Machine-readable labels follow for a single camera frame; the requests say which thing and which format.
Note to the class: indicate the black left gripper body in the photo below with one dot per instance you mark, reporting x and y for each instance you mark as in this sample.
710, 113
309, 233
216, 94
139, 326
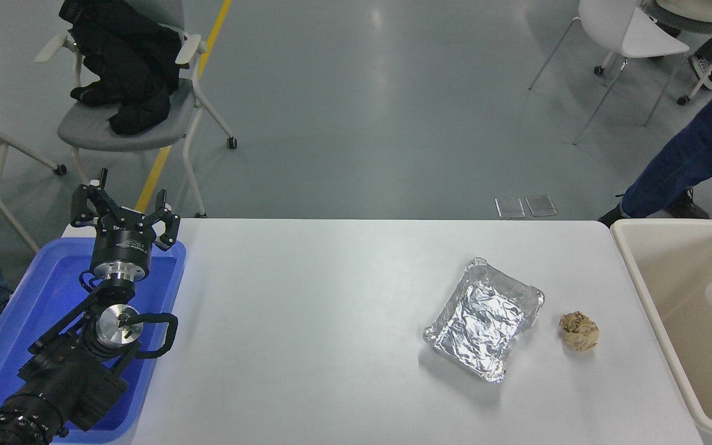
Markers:
120, 244

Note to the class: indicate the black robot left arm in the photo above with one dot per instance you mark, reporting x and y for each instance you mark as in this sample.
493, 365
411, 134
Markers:
63, 377

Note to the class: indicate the blue plastic tray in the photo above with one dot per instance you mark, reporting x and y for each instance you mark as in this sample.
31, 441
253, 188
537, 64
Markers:
41, 290

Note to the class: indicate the large pale plastic bin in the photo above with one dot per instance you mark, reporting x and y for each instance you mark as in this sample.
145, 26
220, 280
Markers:
659, 259

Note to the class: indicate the standing person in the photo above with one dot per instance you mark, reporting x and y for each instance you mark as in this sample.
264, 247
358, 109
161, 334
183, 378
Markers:
696, 154

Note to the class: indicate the black jacket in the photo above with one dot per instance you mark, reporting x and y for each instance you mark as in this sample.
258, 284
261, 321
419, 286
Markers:
127, 55

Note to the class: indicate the crumpled tan paper ball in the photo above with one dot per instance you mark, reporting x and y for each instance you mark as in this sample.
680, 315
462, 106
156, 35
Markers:
580, 331

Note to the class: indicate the grey chair with casters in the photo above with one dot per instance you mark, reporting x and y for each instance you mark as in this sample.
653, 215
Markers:
682, 99

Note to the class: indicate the seated person with sneakers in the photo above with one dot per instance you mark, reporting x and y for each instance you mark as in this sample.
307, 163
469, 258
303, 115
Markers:
704, 71

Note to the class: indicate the silver foil tray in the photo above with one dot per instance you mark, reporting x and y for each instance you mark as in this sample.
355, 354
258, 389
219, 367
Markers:
486, 321

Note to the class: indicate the white shell chair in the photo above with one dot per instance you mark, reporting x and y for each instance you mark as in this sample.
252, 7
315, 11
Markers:
622, 25

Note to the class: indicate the grey seat white frame chair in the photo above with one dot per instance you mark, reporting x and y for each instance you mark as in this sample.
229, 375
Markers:
84, 133

